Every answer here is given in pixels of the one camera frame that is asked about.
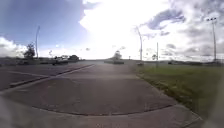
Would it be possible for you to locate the small distant tree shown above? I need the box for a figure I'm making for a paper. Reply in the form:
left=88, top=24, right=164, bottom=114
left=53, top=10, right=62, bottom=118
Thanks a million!
left=112, top=50, right=123, bottom=62

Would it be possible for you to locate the dark asphalt lot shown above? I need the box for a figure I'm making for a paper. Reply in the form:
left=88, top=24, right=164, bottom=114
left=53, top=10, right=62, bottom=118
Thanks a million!
left=0, top=60, right=179, bottom=117

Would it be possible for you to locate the curved street light pole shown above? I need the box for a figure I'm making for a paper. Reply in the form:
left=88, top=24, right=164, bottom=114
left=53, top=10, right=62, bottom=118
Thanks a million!
left=135, top=26, right=144, bottom=63
left=34, top=25, right=42, bottom=61

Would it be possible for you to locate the short thin pole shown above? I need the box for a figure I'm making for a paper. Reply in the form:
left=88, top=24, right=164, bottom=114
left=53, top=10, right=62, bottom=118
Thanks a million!
left=155, top=41, right=160, bottom=69

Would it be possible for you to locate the dark vehicle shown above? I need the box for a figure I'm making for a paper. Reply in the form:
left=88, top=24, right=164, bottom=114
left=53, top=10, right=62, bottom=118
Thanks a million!
left=51, top=58, right=70, bottom=66

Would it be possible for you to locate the grey concrete path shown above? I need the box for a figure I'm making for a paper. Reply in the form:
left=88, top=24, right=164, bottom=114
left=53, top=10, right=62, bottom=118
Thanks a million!
left=0, top=95, right=205, bottom=128

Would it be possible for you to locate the long concrete kerb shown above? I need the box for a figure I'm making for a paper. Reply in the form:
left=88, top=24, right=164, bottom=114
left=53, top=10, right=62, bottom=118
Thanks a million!
left=9, top=63, right=97, bottom=89

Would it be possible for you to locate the green grass field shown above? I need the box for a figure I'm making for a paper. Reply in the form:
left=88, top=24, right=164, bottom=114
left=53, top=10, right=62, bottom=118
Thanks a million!
left=134, top=63, right=224, bottom=120

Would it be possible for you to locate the dark tree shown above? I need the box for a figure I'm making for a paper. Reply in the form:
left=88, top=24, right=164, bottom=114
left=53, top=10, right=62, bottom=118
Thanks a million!
left=23, top=42, right=37, bottom=61

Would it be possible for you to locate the tall floodlight pole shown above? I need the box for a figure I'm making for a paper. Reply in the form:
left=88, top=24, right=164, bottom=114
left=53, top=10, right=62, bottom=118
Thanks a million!
left=205, top=16, right=219, bottom=63

